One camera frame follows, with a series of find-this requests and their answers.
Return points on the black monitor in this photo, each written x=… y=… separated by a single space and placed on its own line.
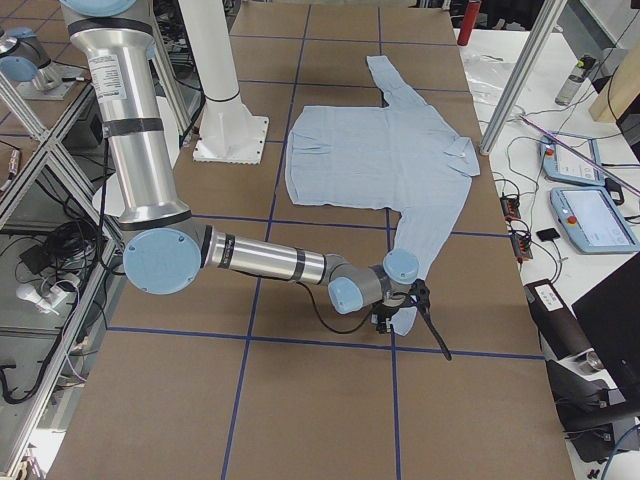
x=608 y=314

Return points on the clear water bottle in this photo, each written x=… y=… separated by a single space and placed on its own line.
x=575 y=79

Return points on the red circuit board upper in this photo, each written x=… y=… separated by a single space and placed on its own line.
x=510 y=207

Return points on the light blue button-up shirt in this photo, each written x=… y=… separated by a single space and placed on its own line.
x=403 y=156

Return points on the aluminium frame post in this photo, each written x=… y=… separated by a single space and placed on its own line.
x=535 y=43

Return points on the lower teach pendant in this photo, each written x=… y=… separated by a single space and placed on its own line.
x=592 y=221

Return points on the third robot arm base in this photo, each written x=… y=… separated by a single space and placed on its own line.
x=25 y=62

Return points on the red circuit board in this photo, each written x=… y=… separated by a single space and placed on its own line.
x=521 y=246
x=510 y=207

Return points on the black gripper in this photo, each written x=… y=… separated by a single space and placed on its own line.
x=423 y=296

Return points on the teach pendant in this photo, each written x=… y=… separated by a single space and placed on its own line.
x=561 y=165
x=592 y=221

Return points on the aluminium frame rail left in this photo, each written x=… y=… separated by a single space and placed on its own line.
x=52 y=169

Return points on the wooden board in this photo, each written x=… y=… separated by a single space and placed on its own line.
x=620 y=91

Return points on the upper teach pendant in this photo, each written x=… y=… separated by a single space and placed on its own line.
x=561 y=165

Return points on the black labelled box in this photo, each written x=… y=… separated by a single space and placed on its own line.
x=554 y=320

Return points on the red bottle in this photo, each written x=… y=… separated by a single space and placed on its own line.
x=468 y=22

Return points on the white camera pole base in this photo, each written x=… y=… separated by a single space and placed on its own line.
x=228 y=131

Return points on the white power strip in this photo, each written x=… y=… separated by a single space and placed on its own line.
x=49 y=300

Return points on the small black device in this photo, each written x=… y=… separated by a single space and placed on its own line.
x=548 y=235

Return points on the red circuit board lower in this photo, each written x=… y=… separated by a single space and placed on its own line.
x=521 y=246

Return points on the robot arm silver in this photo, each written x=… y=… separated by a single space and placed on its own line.
x=165 y=247

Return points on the black monitor stand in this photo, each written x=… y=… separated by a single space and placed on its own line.
x=594 y=417

